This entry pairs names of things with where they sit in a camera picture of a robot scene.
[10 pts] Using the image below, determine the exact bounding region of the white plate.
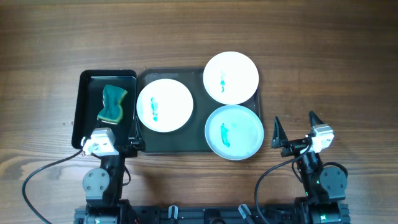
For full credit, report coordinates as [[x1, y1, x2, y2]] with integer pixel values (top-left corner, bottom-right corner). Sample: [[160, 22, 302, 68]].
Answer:
[[203, 51, 259, 105], [136, 78, 193, 133]]

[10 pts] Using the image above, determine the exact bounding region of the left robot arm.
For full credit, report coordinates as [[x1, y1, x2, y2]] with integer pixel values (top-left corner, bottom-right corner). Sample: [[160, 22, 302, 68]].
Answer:
[[75, 155, 136, 224]]

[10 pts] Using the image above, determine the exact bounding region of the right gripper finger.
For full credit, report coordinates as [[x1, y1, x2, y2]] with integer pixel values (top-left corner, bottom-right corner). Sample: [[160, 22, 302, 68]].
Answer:
[[308, 111, 324, 127], [271, 116, 289, 148]]

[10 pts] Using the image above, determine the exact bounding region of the large dark serving tray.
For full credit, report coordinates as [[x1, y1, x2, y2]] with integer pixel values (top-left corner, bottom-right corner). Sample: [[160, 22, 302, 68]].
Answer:
[[136, 68, 263, 155]]

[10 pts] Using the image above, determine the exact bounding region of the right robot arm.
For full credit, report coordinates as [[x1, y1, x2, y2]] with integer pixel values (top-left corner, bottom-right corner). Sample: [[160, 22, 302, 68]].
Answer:
[[271, 111, 351, 223]]

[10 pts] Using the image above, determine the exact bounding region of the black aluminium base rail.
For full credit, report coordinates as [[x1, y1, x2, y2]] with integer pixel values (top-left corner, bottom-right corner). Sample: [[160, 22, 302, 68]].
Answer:
[[73, 203, 351, 224]]

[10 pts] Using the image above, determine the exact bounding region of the light blue plate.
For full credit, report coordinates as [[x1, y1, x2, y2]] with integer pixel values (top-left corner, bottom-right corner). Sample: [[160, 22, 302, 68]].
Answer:
[[204, 105, 264, 161]]

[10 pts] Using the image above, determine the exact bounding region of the green yellow sponge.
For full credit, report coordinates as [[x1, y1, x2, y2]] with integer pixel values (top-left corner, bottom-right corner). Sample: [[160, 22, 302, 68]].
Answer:
[[97, 85, 127, 124]]

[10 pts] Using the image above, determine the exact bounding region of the small black sponge tray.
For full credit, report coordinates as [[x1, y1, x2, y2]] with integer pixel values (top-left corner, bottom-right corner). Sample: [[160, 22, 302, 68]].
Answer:
[[72, 70, 137, 149]]

